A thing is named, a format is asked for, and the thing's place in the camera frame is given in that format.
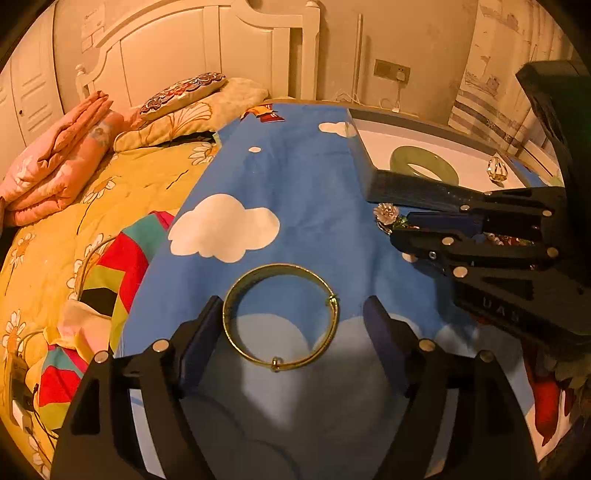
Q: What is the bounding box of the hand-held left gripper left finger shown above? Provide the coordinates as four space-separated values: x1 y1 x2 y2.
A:
50 295 232 480

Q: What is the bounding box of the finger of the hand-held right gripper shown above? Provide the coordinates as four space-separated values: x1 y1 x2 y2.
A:
390 230 583 302
404 186 568 241

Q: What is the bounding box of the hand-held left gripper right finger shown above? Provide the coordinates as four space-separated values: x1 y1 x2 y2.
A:
362 295 541 480

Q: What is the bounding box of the dark jewelry tray white lining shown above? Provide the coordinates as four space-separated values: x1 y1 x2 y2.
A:
346 107 566 215

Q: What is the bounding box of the silver flower brooch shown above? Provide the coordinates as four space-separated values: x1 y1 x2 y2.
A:
373 202 419 234

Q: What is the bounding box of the gold bangle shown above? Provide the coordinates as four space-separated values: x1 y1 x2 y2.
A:
222 263 341 372

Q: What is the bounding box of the white window sill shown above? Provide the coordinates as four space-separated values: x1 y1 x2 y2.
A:
501 131 565 185

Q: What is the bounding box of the green jade bangle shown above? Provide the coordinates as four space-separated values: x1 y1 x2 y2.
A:
389 145 459 184

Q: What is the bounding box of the colourful zigzag blanket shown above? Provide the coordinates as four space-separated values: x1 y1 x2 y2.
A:
28 210 174 416

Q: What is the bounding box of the pale pink cloth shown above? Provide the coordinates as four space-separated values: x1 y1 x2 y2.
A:
55 300 114 365

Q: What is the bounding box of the blue cloud-print cloth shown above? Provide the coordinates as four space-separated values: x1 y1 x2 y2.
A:
111 102 591 480

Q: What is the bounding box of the ship-print curtain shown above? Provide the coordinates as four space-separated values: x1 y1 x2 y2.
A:
448 0 578 153

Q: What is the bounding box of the yellow daisy bedsheet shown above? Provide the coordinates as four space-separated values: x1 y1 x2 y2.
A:
0 134 222 480

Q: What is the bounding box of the small dark device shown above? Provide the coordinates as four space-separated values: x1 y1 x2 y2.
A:
7 355 38 430

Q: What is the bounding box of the beige floral pillow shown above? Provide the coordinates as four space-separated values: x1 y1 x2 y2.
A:
114 78 269 153

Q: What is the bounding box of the folded pink quilt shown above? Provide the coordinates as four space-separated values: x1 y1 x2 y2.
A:
0 91 125 227

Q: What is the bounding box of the round patterned cushion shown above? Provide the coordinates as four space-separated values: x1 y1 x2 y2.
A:
140 71 228 121

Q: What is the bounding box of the white wardrobe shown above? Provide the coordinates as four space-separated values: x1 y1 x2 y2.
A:
0 9 65 181

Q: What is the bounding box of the white wooden headboard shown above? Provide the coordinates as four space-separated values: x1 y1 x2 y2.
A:
76 0 320 114

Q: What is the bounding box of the clear gold ring ornament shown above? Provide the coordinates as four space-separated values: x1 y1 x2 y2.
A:
486 156 509 182

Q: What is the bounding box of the white charger cable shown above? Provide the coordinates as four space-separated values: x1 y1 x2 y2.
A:
379 80 403 112

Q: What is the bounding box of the wall socket plate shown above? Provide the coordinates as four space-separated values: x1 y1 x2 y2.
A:
373 59 411 83

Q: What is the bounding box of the white paper wall notice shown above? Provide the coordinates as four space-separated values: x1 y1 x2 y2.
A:
81 9 116 49

